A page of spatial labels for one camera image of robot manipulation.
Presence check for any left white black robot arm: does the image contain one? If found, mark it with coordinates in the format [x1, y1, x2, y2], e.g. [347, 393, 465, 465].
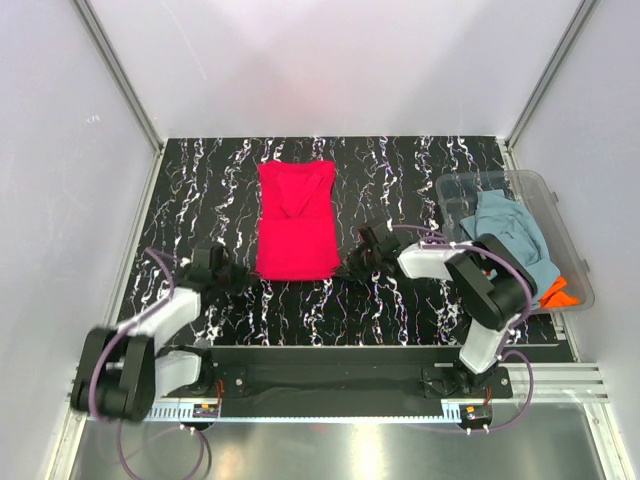
[70, 243, 251, 422]

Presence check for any right aluminium frame post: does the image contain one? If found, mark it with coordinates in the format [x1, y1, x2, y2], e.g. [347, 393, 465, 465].
[504, 0, 600, 152]

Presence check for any pink red t shirt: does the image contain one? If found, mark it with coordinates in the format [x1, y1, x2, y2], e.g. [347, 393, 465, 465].
[256, 160, 341, 281]

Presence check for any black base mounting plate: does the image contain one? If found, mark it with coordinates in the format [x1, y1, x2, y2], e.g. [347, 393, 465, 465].
[154, 344, 574, 419]

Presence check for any grey blue t shirt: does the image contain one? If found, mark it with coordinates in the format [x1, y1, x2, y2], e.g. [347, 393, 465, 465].
[459, 190, 560, 309]

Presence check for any left aluminium frame post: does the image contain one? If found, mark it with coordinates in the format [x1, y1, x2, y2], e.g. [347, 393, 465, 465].
[72, 0, 166, 154]

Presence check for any aluminium frame post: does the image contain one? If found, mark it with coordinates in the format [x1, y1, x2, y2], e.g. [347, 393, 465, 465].
[504, 0, 600, 152]
[72, 0, 166, 154]

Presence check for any left orange connector block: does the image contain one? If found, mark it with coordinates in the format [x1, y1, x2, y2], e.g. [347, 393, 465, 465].
[192, 403, 220, 418]

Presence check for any orange t shirt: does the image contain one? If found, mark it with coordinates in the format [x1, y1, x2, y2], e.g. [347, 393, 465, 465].
[539, 276, 581, 308]

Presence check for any clear plastic bin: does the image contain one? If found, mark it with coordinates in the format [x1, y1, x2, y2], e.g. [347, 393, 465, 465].
[435, 170, 595, 313]

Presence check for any aluminium rail crossbar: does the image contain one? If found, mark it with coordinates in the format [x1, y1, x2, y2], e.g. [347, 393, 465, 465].
[64, 362, 611, 406]

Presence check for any black marble pattern mat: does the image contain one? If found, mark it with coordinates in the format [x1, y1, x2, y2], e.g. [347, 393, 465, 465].
[107, 135, 559, 347]

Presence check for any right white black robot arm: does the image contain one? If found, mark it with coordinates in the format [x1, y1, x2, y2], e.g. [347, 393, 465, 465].
[334, 221, 537, 398]

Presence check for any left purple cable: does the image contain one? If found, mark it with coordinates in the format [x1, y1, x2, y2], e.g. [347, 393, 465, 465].
[87, 248, 214, 479]

